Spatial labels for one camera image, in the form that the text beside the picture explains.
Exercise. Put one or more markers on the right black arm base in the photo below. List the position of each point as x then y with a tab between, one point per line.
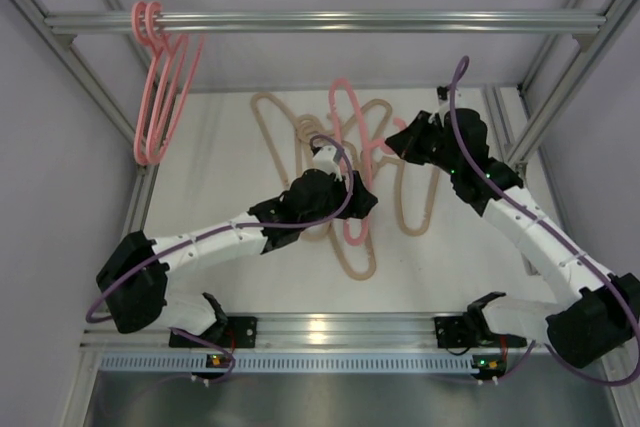
468	329

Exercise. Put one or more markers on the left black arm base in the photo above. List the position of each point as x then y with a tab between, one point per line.
240	329

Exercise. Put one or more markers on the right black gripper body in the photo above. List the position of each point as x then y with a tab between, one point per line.
414	136

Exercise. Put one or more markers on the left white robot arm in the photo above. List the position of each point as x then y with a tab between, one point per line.
141	279

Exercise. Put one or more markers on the aluminium hanging rail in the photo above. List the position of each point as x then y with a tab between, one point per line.
553	22

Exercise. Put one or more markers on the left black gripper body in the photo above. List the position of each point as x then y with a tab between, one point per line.
353	197

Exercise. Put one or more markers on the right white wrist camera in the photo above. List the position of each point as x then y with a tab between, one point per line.
444	95

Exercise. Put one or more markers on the grey slotted cable duct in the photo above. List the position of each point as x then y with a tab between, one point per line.
251	362

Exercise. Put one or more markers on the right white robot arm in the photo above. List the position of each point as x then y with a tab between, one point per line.
593	310

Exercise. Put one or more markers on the front aluminium rail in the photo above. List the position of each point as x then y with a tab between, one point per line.
360	331

